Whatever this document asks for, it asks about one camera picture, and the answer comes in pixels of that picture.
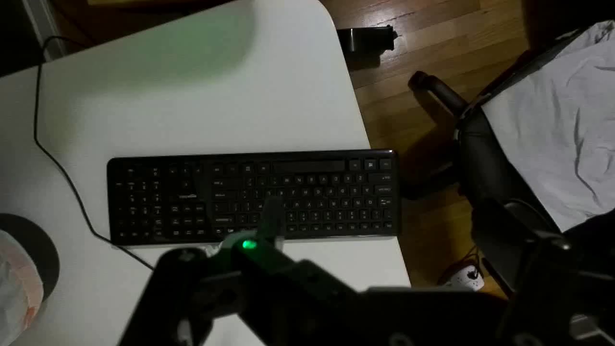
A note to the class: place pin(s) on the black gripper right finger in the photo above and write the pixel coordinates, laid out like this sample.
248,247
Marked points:
299,305

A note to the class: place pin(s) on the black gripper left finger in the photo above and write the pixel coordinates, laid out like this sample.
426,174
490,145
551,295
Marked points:
163,312

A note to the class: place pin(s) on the black bucket with plastic liner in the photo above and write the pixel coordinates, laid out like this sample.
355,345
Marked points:
28,272

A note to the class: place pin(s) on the black computer keyboard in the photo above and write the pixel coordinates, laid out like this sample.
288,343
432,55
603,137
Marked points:
203,199

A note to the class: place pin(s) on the white and orange floor object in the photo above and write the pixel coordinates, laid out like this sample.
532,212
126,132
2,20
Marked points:
465,278

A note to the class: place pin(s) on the black office chair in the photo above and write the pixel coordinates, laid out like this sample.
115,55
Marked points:
507,220

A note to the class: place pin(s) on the black chair caster wheel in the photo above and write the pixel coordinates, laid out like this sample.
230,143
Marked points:
363,47

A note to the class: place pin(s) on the white cloth on chair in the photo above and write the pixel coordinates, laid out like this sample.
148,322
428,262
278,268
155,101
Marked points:
557,128

